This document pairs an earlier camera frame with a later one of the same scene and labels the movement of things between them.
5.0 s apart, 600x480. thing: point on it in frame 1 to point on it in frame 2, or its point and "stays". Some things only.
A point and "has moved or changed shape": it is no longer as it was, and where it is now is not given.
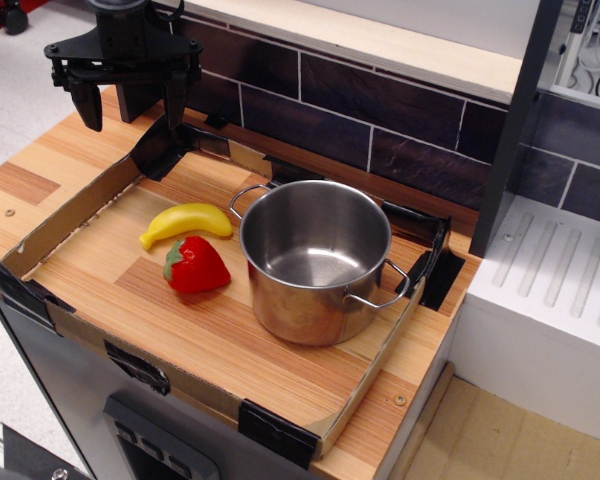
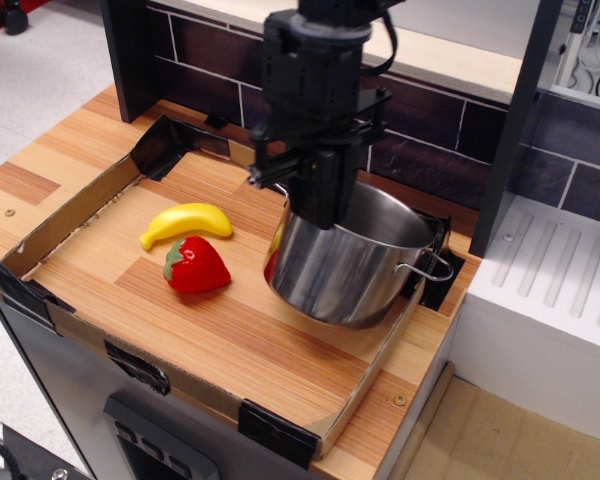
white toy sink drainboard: (541, 320) stays
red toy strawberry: (193, 264) stays
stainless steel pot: (316, 253) has moved or changed shape
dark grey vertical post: (515, 123) stays
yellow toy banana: (187, 217) stays
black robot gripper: (127, 48) to (314, 59)
